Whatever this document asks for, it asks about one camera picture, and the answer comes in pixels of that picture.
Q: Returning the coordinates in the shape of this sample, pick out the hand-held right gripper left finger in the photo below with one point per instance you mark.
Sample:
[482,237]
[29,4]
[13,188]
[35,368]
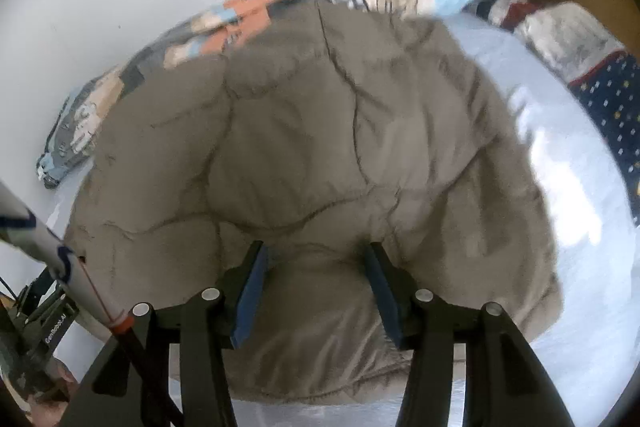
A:
[252,297]

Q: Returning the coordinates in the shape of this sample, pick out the white sleeve arm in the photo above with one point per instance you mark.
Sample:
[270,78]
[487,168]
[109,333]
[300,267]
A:
[45,239]

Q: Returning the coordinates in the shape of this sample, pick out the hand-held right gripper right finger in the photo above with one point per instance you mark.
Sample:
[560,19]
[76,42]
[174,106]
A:
[382,297]

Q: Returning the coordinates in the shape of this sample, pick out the olive hooded puffer jacket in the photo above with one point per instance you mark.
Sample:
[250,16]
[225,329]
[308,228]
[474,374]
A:
[325,132]

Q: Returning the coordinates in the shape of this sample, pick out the person's left hand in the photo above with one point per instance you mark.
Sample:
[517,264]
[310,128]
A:
[55,394]

